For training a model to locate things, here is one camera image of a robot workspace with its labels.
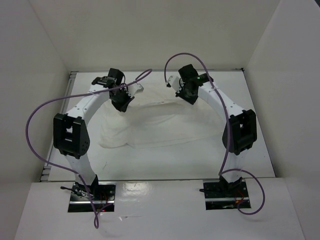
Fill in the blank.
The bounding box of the white tank top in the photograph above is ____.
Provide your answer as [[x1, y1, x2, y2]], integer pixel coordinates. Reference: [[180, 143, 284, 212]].
[[99, 82, 224, 149]]

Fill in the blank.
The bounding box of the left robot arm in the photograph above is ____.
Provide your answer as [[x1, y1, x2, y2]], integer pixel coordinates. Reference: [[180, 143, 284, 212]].
[[53, 68, 144, 200]]

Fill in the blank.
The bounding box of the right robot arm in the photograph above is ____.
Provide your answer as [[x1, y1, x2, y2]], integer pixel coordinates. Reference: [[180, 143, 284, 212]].
[[167, 64, 257, 197]]

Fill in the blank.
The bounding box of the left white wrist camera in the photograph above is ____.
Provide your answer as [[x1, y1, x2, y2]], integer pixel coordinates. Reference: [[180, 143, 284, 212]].
[[127, 83, 144, 98]]

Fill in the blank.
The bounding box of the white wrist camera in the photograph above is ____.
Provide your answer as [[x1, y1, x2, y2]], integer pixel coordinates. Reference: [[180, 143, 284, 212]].
[[127, 83, 144, 98], [166, 75, 182, 93]]

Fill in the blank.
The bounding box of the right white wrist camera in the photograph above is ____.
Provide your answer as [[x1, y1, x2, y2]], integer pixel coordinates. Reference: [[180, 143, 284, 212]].
[[166, 75, 182, 93]]

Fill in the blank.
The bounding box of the aluminium table edge rail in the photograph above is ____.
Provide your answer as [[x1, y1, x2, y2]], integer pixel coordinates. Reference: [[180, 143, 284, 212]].
[[40, 71, 78, 182]]

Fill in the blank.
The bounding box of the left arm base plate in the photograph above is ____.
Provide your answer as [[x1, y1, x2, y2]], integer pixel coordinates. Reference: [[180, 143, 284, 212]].
[[67, 181, 116, 213]]

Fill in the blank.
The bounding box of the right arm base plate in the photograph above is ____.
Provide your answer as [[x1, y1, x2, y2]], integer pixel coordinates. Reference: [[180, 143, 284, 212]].
[[199, 179, 251, 210]]

